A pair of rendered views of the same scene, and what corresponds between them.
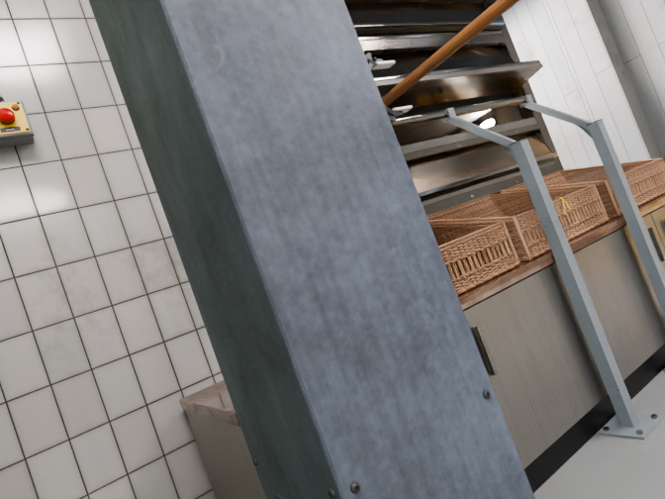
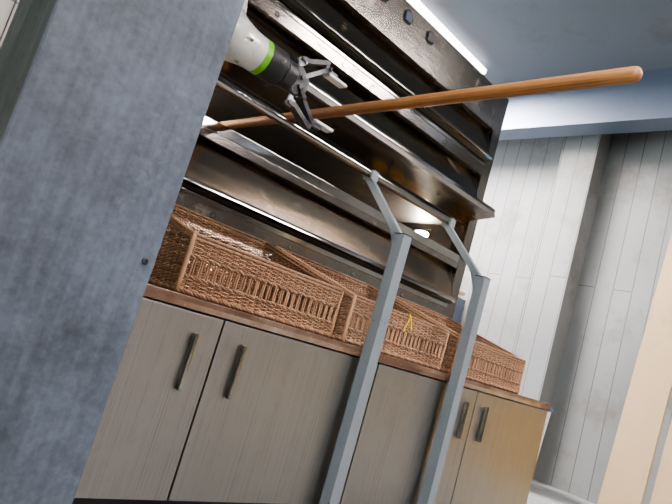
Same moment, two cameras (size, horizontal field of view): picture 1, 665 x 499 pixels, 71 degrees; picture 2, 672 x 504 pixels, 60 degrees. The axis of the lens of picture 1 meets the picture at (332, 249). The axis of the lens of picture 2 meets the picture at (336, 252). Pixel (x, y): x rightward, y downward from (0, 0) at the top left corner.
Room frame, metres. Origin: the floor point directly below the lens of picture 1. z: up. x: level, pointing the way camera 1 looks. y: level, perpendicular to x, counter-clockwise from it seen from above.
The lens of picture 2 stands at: (-0.25, -0.19, 0.57)
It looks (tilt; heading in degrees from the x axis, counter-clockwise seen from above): 8 degrees up; 350
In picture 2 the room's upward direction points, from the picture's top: 16 degrees clockwise
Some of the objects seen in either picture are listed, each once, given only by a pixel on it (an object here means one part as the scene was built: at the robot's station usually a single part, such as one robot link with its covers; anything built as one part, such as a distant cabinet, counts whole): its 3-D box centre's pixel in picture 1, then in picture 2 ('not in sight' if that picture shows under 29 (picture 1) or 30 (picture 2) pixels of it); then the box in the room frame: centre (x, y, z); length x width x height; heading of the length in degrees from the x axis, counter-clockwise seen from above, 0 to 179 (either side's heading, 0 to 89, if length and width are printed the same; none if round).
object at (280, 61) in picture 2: not in sight; (270, 64); (1.18, -0.13, 1.19); 0.12 x 0.06 x 0.09; 33
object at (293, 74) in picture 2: not in sight; (292, 78); (1.21, -0.20, 1.19); 0.09 x 0.07 x 0.08; 123
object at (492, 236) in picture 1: (399, 263); (230, 261); (1.56, -0.19, 0.72); 0.56 x 0.49 x 0.28; 123
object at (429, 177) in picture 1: (431, 175); (330, 226); (2.09, -0.53, 1.02); 1.79 x 0.11 x 0.19; 122
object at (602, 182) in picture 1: (584, 189); (448, 341); (2.20, -1.20, 0.72); 0.56 x 0.49 x 0.28; 123
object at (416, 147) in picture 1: (417, 148); (335, 194); (2.11, -0.52, 1.16); 1.80 x 0.06 x 0.04; 122
